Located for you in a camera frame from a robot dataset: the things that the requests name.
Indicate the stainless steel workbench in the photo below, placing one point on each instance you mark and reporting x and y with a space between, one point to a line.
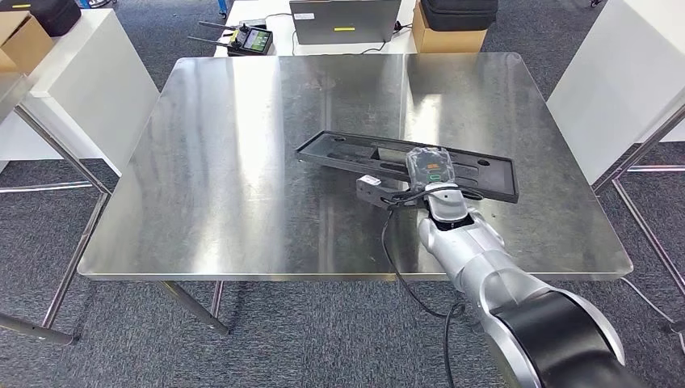
214 160

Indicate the white desk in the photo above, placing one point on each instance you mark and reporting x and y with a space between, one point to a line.
615 80
96 80

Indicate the grey laptop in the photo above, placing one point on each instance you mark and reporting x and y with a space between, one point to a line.
342 16

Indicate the white table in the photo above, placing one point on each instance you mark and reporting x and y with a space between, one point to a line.
281 43

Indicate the cardboard box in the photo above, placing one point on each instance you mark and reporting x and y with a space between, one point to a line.
21 43
449 42

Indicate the stainless steel table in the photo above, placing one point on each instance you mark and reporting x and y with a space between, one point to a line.
642 226
80 251

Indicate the black remote controller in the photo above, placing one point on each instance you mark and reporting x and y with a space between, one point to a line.
257 40

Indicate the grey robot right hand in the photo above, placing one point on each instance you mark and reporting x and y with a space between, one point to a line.
431 168

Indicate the black plastic panel part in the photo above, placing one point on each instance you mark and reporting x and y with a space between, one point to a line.
332 155

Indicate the black carry case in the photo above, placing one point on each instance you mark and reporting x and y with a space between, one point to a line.
53 16
460 13

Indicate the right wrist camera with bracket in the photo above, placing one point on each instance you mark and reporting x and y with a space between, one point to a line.
369 187

